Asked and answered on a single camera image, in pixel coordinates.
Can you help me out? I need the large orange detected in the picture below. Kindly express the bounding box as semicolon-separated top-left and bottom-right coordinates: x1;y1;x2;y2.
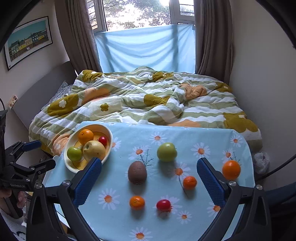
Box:
222;160;241;180
78;129;94;146

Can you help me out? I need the small mandarin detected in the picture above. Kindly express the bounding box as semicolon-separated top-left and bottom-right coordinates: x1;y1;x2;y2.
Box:
129;196;145;210
183;176;197;190

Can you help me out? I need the red cherry tomato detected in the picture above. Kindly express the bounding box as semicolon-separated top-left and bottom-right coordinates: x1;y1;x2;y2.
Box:
98;136;107;147
156;199;171;212

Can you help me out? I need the small mandarin front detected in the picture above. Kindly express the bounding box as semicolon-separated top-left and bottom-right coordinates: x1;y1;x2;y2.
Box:
129;196;145;210

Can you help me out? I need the person left hand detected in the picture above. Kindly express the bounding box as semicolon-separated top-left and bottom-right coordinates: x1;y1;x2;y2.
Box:
0;189;26;219

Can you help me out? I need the grey bed headboard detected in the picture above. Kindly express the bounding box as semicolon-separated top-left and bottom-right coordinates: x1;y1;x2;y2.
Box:
13;61;77;128

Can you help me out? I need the white plastic bag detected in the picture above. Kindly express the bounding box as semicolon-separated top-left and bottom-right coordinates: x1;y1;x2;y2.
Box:
253;152;270;175

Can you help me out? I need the green apple in bowl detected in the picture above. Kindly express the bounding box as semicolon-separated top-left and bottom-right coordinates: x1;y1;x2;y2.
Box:
67;147;82;162

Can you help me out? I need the large orange in bowl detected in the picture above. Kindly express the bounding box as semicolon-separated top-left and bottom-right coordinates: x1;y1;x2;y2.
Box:
78;129;94;146

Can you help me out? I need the yellow apple in bowl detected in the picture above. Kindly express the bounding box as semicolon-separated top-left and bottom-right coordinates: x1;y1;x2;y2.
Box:
83;141;106;161

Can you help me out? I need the patterned grey pillow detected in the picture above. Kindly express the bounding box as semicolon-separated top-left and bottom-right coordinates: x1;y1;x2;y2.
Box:
41;81;72;110

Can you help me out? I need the green apple on table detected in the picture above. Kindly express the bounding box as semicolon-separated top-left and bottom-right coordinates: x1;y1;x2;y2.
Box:
157;143;177;162

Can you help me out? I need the cream yellow fruit bowl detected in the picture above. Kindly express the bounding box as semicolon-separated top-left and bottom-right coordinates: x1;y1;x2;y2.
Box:
64;124;113;173

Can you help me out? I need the blue daisy tablecloth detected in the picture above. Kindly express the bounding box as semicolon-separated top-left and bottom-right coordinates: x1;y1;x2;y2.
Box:
43;120;255;241

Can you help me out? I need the red cherry tomato in bowl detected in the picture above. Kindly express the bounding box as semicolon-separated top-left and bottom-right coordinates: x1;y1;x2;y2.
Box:
98;136;107;147

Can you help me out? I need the brown kiwi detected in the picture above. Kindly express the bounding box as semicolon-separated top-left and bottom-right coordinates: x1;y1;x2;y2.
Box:
128;161;147;185

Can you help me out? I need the framed city picture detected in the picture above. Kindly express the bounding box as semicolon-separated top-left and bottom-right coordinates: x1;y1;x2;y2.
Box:
4;16;53;70

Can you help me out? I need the left brown curtain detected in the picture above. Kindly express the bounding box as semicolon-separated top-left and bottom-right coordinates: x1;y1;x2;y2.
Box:
55;0;102;73

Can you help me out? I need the brown curtain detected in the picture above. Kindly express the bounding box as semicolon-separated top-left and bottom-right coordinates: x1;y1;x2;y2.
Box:
194;0;233;84
55;0;102;73

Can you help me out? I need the floral striped duvet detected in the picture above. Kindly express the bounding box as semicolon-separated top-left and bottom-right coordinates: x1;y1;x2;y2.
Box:
29;66;262;154

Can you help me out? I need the light blue window sheet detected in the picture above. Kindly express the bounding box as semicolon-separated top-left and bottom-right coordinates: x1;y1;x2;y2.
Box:
94;24;196;73

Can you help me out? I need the right brown curtain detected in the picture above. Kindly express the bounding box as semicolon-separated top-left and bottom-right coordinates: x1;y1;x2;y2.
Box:
194;0;233;84

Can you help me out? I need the wall power socket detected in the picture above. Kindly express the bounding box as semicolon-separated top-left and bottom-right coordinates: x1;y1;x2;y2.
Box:
8;95;18;109

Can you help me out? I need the white window frame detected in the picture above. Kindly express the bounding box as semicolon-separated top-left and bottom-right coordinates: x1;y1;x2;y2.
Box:
86;0;194;32

